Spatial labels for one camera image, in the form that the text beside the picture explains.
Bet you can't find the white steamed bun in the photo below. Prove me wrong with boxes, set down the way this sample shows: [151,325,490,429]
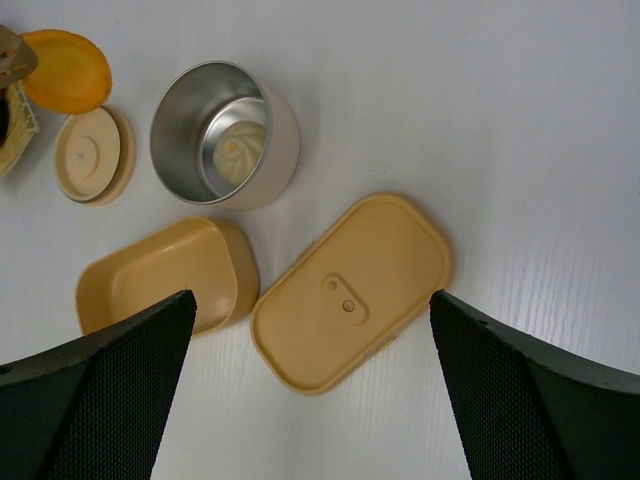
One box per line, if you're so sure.
[213,121,266,187]

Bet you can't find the black sea cucumber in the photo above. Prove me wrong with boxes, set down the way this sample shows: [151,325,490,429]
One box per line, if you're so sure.
[0,96,11,147]

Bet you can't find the round steel-lined container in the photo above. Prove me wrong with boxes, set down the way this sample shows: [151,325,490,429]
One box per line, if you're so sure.
[149,61,301,210]

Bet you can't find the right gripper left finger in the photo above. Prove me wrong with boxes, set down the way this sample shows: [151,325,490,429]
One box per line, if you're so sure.
[1,290,196,479]

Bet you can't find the metal tongs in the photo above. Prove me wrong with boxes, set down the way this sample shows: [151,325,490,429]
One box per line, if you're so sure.
[0,25,38,89]

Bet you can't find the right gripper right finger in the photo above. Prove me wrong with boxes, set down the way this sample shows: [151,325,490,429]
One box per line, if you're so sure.
[430,290,639,479]

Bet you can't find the orange egg tart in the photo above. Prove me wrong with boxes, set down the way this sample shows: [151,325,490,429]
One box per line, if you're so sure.
[21,29,112,115]

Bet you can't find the bamboo fan-shaped tray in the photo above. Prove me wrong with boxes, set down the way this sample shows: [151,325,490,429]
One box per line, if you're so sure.
[1,82,40,177]

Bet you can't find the tan rectangular lunch box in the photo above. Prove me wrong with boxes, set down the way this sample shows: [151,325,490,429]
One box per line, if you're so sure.
[75,216,260,335]

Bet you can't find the tan rectangular box lid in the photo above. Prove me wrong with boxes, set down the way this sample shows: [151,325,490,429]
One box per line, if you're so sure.
[251,192,455,396]

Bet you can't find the round beige lid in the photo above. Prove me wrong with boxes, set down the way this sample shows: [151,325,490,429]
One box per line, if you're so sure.
[54,105,137,207]

